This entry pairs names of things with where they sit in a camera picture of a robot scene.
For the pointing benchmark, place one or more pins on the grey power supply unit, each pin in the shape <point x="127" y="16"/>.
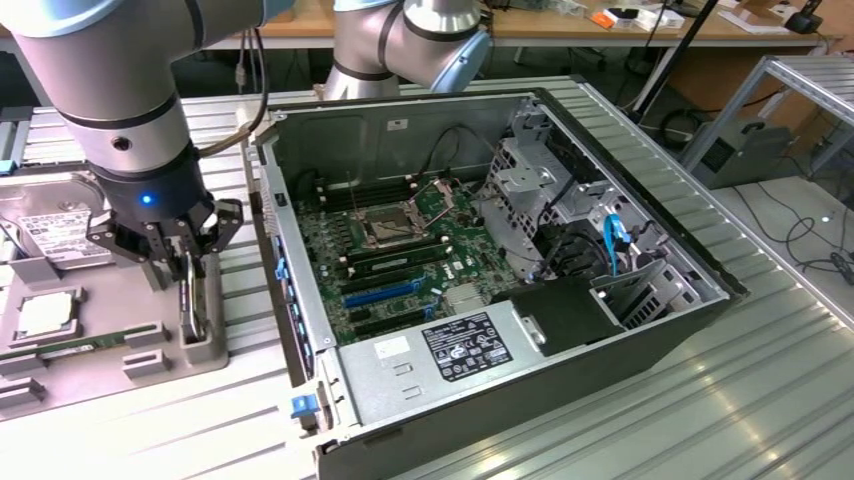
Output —
<point x="387" y="385"/>

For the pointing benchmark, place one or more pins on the grey parts rack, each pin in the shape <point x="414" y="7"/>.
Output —
<point x="100" y="310"/>

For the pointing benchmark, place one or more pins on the silver metal drive cage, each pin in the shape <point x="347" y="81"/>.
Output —
<point x="520" y="210"/>

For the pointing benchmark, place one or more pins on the blue card retainer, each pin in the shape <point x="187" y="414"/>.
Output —
<point x="280" y="265"/>

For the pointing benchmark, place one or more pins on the orange white small box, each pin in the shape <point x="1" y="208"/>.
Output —
<point x="603" y="19"/>

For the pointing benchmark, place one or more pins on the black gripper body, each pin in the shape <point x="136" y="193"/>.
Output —
<point x="147" y="200"/>

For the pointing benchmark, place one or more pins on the black expansion slot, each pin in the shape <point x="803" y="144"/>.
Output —
<point x="396" y="327"/>
<point x="383" y="282"/>

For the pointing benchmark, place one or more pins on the blue disk carrier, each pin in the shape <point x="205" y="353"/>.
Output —
<point x="5" y="168"/>

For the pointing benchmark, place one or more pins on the aluminium frame table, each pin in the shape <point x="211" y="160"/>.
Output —
<point x="814" y="75"/>

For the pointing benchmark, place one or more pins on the white flat paper box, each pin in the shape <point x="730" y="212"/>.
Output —
<point x="754" y="22"/>

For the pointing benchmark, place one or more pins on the small silver heatsink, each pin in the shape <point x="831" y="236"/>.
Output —
<point x="464" y="296"/>

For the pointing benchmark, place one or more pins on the black RAM slot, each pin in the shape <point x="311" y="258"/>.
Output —
<point x="339" y="202"/>
<point x="396" y="253"/>
<point x="400" y="259"/>
<point x="335" y="190"/>
<point x="403" y="266"/>
<point x="338" y="196"/>
<point x="394" y="246"/>

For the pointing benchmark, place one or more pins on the blue case latch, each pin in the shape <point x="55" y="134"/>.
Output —
<point x="303" y="406"/>

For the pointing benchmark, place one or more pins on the silver CPU chip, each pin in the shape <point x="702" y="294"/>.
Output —
<point x="45" y="316"/>

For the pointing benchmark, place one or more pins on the white case sticker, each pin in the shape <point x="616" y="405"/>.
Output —
<point x="398" y="124"/>

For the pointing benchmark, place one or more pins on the silver hard disk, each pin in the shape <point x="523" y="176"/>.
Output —
<point x="47" y="235"/>

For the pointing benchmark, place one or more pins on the black slot with blue latch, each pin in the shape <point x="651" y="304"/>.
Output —
<point x="394" y="316"/>

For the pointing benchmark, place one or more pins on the wooden desk with white frame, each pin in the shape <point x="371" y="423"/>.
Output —
<point x="547" y="27"/>
<point x="294" y="27"/>

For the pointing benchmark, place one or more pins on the black equipment box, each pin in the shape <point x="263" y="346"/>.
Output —
<point x="747" y="155"/>

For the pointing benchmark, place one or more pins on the black tripod pole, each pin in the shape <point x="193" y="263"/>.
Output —
<point x="688" y="40"/>

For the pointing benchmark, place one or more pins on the open black PC case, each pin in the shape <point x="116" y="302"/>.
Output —
<point x="567" y="400"/>

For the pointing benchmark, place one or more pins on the green RAM stick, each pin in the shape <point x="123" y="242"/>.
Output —
<point x="67" y="347"/>

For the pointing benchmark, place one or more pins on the blue expansion slot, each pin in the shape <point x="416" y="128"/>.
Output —
<point x="380" y="296"/>

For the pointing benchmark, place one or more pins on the green motherboard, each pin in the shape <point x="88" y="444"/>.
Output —
<point x="480" y="250"/>

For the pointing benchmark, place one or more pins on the thin metal locking lever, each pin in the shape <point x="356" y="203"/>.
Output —
<point x="355" y="192"/>

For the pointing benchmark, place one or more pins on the CPU socket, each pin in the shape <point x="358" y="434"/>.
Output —
<point x="387" y="227"/>

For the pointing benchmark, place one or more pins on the black desk device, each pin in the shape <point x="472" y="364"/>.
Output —
<point x="803" y="22"/>

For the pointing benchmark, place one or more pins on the black plastic air shroud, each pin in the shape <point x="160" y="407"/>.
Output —
<point x="567" y="320"/>

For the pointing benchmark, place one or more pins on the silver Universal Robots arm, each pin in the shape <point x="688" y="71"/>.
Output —
<point x="113" y="100"/>

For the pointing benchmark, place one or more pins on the graphics card with metal bracket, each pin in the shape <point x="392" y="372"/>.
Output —
<point x="193" y="305"/>

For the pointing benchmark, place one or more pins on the silver socket cover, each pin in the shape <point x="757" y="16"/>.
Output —
<point x="440" y="183"/>

